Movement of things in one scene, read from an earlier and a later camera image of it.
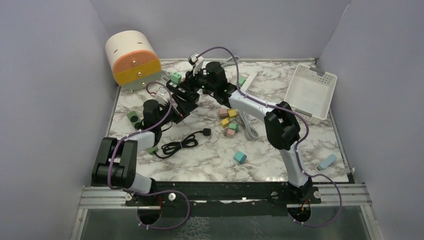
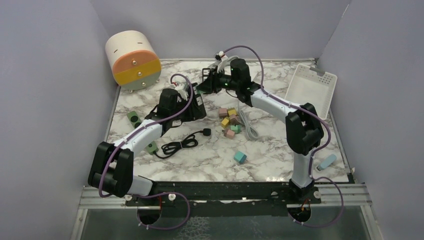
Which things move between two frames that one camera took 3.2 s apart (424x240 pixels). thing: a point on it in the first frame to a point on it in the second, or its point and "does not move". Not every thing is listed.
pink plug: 223,113 does not move
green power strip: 133,119 does not move
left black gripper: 182,109 to 189,115
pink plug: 229,133 does not move
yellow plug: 224,123 does not move
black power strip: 183,90 to 199,110
